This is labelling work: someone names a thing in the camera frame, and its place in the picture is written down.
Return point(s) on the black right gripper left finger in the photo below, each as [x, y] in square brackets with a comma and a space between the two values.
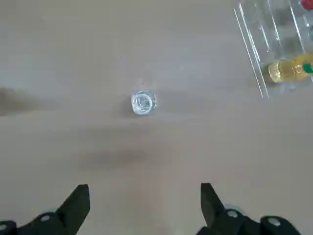
[71, 208]

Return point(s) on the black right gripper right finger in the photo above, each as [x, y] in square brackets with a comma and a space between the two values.
[210, 203]

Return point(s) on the clear plastic drink bottle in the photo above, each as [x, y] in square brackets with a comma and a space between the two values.
[143, 102]

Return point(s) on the yellow drink bottle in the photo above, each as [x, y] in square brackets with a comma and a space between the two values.
[286, 69]

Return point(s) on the clear acrylic shelf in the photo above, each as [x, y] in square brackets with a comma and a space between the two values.
[269, 29]

